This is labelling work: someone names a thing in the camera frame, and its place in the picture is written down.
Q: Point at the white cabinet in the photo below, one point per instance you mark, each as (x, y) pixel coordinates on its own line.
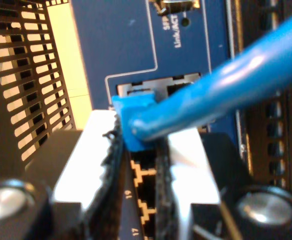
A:
(68, 62)

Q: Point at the blue network switch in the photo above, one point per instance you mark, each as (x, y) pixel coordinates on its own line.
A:
(115, 50)

